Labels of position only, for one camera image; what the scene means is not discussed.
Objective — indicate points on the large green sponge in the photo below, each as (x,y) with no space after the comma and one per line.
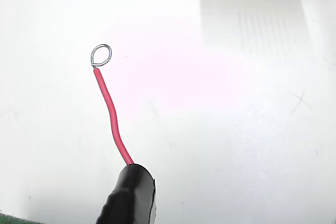
(8,221)

